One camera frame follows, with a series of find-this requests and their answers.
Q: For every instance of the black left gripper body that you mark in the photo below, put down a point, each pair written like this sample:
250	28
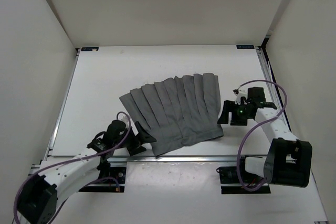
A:
130	140

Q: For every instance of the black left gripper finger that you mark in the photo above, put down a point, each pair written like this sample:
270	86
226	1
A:
135	149
143	137

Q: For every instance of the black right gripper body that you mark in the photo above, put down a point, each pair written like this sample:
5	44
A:
239	115

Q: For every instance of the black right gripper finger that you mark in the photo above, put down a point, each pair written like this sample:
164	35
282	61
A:
224	118
228	107

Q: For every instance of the grey pleated skirt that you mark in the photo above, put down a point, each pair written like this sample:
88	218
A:
177	112

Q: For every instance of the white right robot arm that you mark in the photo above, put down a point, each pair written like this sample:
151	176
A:
288	161

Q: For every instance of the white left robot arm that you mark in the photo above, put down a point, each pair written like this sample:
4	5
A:
42	194

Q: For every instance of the right blue corner label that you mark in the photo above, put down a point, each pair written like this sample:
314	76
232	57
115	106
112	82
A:
241	47

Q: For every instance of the blue corner label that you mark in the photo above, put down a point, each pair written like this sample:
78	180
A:
89	49
241	47

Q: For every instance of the left blue corner label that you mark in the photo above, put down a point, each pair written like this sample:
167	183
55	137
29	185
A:
89	49

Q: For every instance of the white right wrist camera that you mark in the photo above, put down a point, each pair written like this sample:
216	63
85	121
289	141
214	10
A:
241	96

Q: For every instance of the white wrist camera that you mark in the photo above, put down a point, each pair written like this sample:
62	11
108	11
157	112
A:
241	96
125	119

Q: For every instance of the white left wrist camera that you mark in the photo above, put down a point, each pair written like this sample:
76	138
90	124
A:
125	119

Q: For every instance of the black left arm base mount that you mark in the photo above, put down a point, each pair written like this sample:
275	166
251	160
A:
111	179

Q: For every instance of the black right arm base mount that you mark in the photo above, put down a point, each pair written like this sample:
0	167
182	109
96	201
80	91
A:
230	184

